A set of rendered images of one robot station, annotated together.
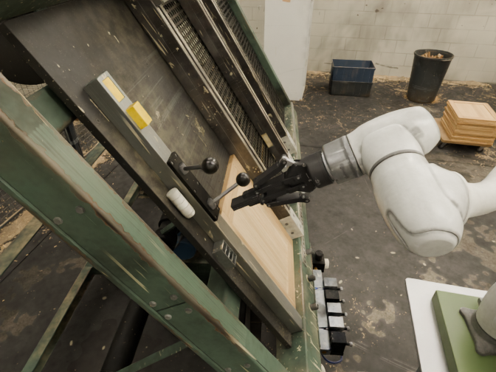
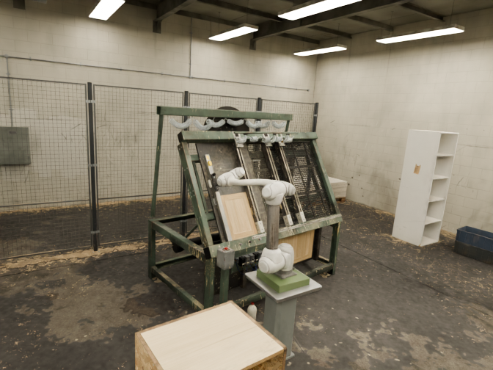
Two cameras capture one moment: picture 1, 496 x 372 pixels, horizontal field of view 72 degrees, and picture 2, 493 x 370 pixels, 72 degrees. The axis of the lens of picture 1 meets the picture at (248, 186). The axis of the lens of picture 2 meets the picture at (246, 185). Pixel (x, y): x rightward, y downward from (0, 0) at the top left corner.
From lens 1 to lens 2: 3.04 m
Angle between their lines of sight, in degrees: 46
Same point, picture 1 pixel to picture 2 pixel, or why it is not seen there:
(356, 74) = (477, 240)
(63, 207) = (185, 167)
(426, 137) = (236, 171)
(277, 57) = (406, 208)
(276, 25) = (407, 187)
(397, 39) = not seen: outside the picture
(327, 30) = (479, 205)
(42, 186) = (185, 163)
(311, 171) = not seen: hidden behind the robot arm
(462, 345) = not seen: hidden behind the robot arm
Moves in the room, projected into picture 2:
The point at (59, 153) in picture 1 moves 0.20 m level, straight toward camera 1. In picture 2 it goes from (188, 159) to (180, 161)
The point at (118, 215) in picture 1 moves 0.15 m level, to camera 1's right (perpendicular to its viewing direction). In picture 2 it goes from (191, 171) to (200, 173)
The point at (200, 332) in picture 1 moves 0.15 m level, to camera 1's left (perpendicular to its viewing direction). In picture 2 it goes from (194, 202) to (185, 200)
